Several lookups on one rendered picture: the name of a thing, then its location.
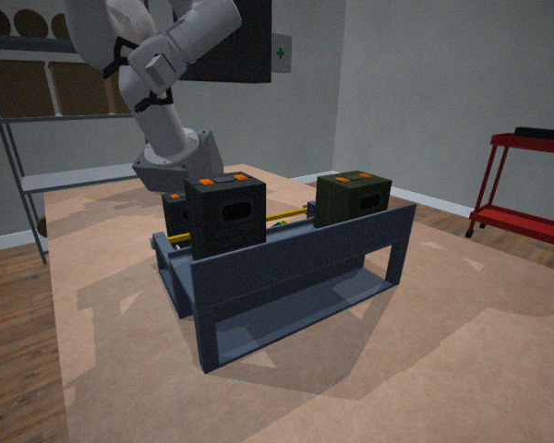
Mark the yellow vertical bar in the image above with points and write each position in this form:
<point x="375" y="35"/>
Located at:
<point x="185" y="236"/>

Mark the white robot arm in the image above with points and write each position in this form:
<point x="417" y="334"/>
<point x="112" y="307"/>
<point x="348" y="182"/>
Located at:
<point x="201" y="25"/>

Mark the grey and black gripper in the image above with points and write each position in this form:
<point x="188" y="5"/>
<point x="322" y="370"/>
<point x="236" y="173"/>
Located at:
<point x="156" y="44"/>

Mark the dark blue metal shelf rack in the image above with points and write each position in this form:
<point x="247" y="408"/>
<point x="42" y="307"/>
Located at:
<point x="291" y="252"/>

